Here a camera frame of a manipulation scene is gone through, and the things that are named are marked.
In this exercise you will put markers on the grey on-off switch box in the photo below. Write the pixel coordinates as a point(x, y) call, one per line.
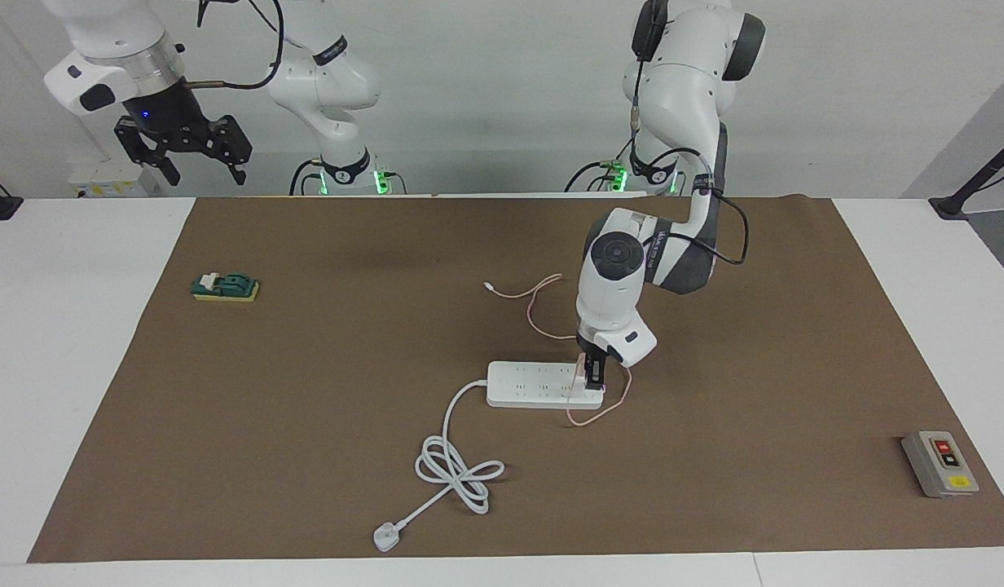
point(940, 465)

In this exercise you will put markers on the white power strip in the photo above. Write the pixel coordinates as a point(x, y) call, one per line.
point(535, 387)

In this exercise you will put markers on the black clamped stand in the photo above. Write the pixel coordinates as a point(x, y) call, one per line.
point(950, 208)
point(1, 208)

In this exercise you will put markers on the white wall outlet box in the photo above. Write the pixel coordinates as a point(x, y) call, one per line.
point(103, 183)

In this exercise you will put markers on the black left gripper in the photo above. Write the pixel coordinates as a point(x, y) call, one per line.
point(596, 350)

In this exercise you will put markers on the brown paper table mat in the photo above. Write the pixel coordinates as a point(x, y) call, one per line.
point(306, 489)

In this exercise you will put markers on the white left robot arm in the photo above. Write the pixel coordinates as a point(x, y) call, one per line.
point(689, 81)

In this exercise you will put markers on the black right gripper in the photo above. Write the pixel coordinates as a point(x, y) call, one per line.
point(172, 122)

